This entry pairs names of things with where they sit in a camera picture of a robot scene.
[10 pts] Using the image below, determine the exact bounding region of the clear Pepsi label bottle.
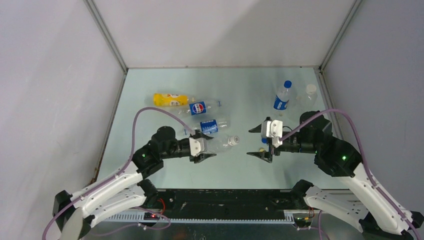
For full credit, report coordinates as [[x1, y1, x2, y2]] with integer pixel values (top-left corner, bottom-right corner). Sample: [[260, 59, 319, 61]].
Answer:
[[172, 99, 223, 116]]

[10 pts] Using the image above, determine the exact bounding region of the aluminium corner post right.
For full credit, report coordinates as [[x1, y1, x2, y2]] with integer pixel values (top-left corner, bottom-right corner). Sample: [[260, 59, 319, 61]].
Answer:
[[319, 0, 364, 72]]

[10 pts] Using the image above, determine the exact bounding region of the white cable duct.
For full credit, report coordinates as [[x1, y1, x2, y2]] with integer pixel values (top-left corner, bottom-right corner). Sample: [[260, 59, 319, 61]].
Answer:
[[102, 211, 295, 224]]

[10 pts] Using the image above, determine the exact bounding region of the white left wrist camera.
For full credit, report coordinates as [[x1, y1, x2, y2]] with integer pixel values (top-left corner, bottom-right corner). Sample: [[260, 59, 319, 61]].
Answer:
[[188, 137, 206, 157]]

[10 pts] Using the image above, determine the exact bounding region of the clear bottle without label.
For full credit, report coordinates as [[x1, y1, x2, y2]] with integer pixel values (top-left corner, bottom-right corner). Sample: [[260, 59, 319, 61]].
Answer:
[[296, 88, 318, 114]]

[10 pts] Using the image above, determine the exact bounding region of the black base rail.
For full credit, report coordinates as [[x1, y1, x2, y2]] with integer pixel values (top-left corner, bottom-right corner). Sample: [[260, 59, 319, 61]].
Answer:
[[142, 189, 308, 219]]

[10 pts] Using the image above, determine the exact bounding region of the yellow label bottle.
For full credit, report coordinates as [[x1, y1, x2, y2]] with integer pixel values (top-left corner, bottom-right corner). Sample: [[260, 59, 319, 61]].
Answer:
[[153, 93, 189, 107]]

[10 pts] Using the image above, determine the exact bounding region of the clear bottle blue label middle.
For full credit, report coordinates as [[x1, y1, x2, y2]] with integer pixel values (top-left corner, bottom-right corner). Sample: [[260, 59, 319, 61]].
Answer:
[[177, 114, 231, 136]]

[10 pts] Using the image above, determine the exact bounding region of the clear bottle blue label front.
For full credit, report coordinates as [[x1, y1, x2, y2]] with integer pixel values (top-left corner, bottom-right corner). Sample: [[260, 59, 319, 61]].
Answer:
[[273, 83, 294, 112]]

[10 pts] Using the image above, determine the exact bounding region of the aluminium corner post left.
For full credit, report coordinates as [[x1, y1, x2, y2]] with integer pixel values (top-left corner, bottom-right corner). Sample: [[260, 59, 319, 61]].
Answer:
[[83, 0, 129, 75]]

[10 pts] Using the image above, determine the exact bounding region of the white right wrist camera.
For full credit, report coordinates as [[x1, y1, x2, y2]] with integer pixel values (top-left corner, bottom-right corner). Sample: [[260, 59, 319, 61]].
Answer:
[[259, 120, 283, 148]]

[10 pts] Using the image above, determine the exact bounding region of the aluminium corner post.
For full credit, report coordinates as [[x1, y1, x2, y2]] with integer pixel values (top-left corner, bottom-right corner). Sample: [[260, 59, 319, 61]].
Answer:
[[319, 0, 364, 72], [83, 0, 129, 75]]

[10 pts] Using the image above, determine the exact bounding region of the small clear bottle blue ring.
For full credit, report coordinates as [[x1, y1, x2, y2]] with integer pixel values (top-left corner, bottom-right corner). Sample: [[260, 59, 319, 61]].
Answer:
[[202, 134, 241, 155]]

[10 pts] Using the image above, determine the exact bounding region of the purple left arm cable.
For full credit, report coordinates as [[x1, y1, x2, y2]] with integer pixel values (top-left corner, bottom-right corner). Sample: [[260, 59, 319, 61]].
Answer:
[[42, 106, 196, 240]]

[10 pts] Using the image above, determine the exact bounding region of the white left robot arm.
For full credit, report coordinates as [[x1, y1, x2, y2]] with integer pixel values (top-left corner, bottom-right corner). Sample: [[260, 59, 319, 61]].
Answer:
[[52, 126, 213, 240]]

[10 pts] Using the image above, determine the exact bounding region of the clear bottle blue label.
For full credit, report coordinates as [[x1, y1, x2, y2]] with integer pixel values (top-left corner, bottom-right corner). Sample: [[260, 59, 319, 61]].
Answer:
[[273, 83, 294, 112], [177, 114, 231, 136]]

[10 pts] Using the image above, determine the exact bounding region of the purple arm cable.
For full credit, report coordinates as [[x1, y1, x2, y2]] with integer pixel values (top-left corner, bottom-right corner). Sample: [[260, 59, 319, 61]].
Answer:
[[280, 108, 424, 240], [42, 106, 196, 240]]

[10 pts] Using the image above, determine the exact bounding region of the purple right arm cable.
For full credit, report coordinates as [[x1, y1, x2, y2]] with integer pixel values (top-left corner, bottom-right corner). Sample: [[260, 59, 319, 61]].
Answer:
[[280, 108, 424, 240]]

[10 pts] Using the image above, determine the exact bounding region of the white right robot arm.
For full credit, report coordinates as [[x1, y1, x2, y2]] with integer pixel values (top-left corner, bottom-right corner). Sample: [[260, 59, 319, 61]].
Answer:
[[251, 111, 424, 240]]

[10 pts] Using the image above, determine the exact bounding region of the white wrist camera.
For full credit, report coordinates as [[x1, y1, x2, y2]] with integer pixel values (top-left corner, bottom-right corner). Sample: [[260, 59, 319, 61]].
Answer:
[[259, 120, 283, 148], [188, 137, 206, 157]]

